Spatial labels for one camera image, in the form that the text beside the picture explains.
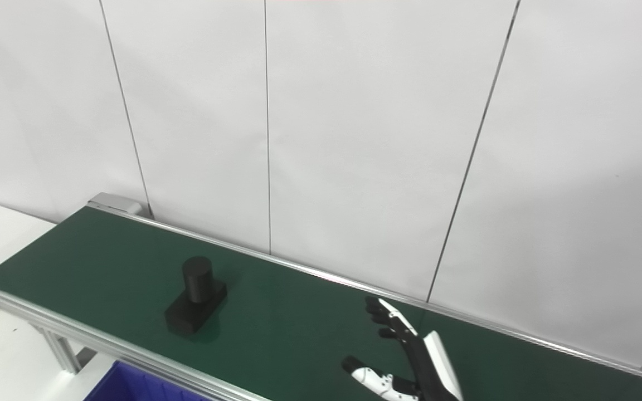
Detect black cylinder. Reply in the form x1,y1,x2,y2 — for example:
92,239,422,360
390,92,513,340
165,256,228,336

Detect green conveyor belt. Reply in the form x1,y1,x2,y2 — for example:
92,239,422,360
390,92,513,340
0,192,642,401

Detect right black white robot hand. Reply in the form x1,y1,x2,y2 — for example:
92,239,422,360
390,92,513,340
342,296,464,401

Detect blue bin holding white parts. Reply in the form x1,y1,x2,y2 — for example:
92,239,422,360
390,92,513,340
83,361,216,401

